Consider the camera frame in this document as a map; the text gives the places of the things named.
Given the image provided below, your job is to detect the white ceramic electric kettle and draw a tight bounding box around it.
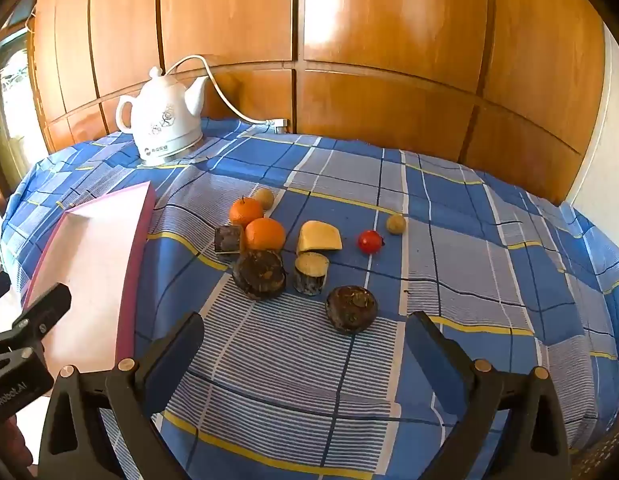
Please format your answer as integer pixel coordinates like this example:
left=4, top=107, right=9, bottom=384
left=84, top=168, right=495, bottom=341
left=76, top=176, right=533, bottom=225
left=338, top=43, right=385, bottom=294
left=116, top=66, right=210, bottom=166

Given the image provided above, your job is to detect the white power cable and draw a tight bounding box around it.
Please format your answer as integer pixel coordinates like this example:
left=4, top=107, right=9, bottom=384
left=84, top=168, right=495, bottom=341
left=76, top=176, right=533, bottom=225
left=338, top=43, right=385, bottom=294
left=164, top=55, right=290, bottom=130

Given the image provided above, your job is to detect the orange mandarin with stem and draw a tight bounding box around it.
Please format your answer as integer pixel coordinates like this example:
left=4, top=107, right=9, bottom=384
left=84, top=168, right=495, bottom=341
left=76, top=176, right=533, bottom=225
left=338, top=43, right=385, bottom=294
left=229, top=196, right=264, bottom=227

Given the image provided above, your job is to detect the blue plaid tablecloth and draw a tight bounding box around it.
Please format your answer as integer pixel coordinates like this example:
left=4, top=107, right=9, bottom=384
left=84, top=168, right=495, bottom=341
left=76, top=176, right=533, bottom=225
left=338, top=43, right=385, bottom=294
left=0, top=117, right=619, bottom=480

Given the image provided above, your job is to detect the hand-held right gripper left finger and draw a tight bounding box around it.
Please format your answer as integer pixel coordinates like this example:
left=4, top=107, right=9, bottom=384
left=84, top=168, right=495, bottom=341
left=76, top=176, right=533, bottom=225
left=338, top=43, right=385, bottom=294
left=37, top=311, right=206, bottom=480

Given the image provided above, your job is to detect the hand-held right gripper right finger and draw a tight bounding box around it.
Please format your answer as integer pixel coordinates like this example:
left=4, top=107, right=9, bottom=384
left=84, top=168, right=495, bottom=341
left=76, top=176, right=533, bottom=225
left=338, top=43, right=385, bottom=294
left=405, top=311, right=573, bottom=480

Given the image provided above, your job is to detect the pink cardboard tray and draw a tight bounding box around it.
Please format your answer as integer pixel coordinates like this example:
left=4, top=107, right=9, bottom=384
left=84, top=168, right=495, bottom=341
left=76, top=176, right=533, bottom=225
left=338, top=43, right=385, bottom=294
left=20, top=181, right=157, bottom=391

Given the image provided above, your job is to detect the yellow fruit chunk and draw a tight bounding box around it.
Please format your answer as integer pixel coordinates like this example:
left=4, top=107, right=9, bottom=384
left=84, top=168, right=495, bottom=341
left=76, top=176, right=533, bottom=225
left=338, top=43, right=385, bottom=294
left=296, top=220, right=343, bottom=255

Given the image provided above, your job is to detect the red cherry tomato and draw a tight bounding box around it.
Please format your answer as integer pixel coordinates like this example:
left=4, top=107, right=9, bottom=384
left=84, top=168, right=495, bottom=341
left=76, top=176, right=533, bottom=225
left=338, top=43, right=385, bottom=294
left=358, top=230, right=385, bottom=255

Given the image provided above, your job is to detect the wooden glazed door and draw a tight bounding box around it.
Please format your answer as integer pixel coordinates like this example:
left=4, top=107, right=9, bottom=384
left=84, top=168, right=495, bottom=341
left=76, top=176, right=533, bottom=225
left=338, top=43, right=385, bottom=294
left=0, top=25, right=35, bottom=211

